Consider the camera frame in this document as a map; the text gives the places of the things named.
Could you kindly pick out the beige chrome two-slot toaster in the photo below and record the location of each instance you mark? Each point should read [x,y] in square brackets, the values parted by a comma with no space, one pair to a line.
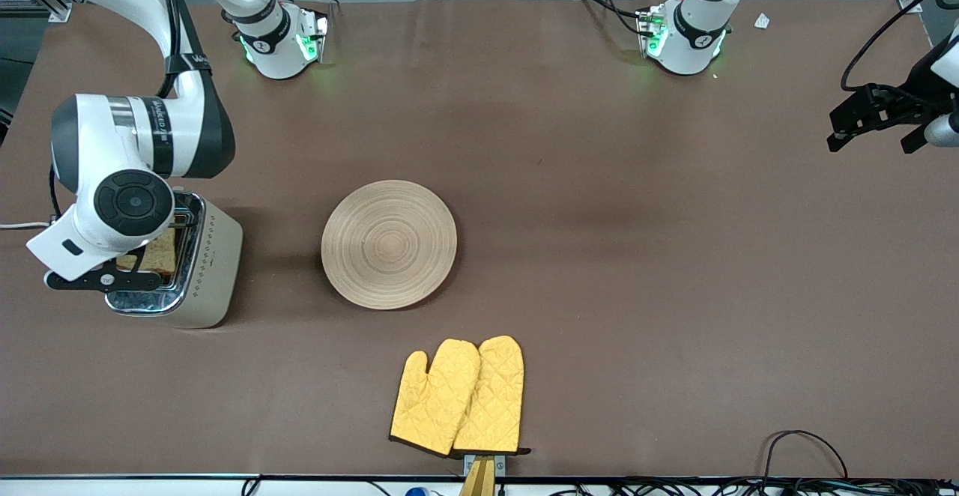
[206,271]

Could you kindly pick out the grey metal bracket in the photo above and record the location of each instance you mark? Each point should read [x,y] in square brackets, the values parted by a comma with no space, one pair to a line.
[500,464]

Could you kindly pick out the small white paper scrap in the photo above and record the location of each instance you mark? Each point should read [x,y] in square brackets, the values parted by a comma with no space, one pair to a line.
[762,21]

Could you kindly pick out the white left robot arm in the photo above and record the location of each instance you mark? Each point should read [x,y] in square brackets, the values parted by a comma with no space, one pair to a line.
[693,31]

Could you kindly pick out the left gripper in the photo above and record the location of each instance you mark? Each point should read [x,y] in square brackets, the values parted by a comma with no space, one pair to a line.
[918,81]

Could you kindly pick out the brown table cover cloth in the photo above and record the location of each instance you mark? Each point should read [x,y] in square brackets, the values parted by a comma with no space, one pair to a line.
[562,144]

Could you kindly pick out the small blue object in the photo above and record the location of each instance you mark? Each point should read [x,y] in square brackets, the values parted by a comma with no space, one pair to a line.
[416,491]

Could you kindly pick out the brown bread slice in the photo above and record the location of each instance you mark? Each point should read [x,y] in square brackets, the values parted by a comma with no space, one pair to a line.
[159,255]

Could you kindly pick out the yellow quilted oven mitt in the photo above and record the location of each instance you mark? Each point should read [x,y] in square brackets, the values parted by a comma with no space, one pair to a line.
[496,398]
[431,406]

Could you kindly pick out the round wooden plate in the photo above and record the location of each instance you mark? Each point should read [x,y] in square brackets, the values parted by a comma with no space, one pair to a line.
[389,245]

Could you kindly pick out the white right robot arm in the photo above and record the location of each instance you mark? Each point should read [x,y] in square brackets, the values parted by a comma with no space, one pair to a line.
[112,129]

